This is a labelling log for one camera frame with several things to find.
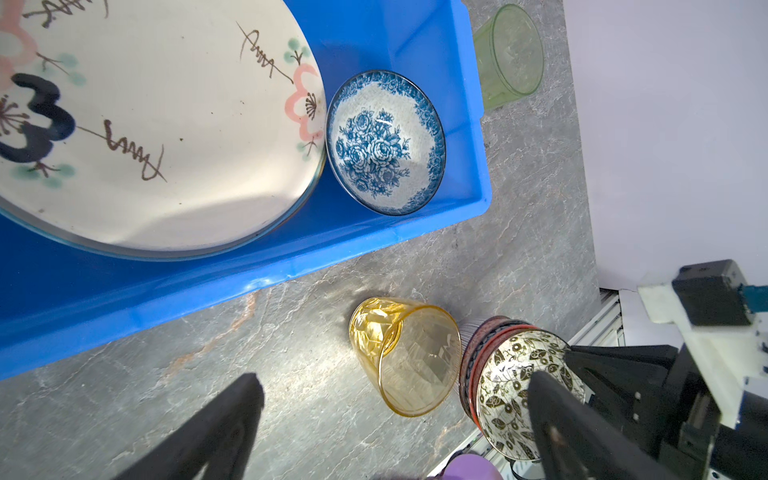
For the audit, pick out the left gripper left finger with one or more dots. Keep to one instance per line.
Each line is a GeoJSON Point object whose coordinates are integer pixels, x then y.
{"type": "Point", "coordinates": [215, 443]}

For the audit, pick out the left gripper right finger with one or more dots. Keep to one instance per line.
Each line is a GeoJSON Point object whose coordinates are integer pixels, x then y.
{"type": "Point", "coordinates": [574, 442]}

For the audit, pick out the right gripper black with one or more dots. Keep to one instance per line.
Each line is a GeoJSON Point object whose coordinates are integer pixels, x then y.
{"type": "Point", "coordinates": [658, 399]}

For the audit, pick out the black white leaf bowl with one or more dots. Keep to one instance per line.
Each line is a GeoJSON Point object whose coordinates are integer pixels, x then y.
{"type": "Point", "coordinates": [502, 399]}

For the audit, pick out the red patterned bowl underneath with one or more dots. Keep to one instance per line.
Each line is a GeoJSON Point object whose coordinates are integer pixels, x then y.
{"type": "Point", "coordinates": [476, 337]}

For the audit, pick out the cream floral plate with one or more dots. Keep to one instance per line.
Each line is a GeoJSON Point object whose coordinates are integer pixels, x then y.
{"type": "Point", "coordinates": [157, 124]}

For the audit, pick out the blue patterned bowl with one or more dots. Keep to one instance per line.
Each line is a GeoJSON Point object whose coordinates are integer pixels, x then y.
{"type": "Point", "coordinates": [386, 144]}

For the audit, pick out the white watermelon plate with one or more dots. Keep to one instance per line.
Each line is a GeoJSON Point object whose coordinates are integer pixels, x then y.
{"type": "Point", "coordinates": [30, 222]}

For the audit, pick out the blue plastic bin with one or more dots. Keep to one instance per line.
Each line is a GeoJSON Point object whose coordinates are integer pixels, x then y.
{"type": "Point", "coordinates": [58, 301]}

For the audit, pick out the yellow glass cup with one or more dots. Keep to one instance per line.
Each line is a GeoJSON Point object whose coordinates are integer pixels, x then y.
{"type": "Point", "coordinates": [410, 351]}

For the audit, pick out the green glass cup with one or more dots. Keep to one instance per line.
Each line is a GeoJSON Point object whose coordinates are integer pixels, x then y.
{"type": "Point", "coordinates": [510, 57]}

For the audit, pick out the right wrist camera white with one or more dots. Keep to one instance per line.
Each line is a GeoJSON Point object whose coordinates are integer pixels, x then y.
{"type": "Point", "coordinates": [723, 323]}

